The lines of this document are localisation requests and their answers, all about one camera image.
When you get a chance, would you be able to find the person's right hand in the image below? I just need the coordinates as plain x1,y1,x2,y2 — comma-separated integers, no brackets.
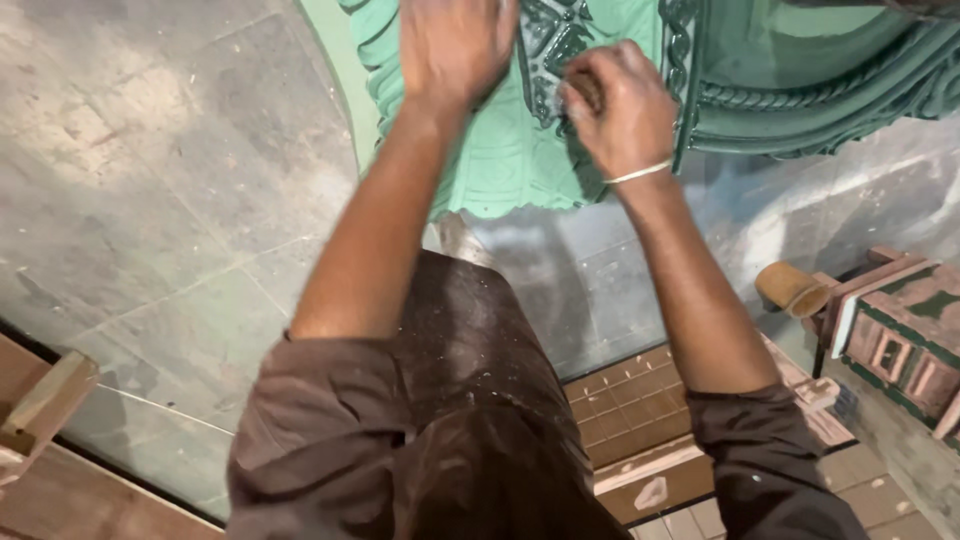
558,39,681,183

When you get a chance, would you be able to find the person's left hand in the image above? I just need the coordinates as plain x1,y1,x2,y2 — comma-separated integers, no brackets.
397,0,522,114

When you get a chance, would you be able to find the brown sanding block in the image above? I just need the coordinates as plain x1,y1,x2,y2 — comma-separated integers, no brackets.
564,70,606,115

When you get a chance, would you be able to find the thin silver wrist bangle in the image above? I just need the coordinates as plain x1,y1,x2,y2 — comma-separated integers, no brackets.
602,157,675,186

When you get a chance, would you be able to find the light green carved wooden panel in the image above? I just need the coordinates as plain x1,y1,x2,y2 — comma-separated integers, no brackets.
296,0,680,222

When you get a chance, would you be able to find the short wooden cylinder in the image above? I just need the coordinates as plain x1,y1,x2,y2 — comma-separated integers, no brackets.
753,260,832,320

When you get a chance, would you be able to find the brown carved lattice wooden panel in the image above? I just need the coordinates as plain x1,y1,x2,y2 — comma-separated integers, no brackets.
562,333,860,526

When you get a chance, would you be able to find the person's brown dusty shirt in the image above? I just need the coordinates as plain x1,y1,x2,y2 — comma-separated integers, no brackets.
225,249,871,540

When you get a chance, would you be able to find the carved wooden box, green paint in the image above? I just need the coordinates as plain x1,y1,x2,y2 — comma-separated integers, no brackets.
806,246,960,455

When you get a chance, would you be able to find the pale grooved wooden panel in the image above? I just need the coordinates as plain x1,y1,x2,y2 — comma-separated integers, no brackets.
630,442,948,540

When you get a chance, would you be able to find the plain wooden block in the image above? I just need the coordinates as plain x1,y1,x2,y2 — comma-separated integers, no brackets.
0,348,101,489

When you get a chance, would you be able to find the brown wooden plank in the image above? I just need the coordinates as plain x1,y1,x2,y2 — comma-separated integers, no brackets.
0,330,226,540

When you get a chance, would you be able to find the dark green carved wooden frame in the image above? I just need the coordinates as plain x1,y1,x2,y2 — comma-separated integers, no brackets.
658,0,960,162

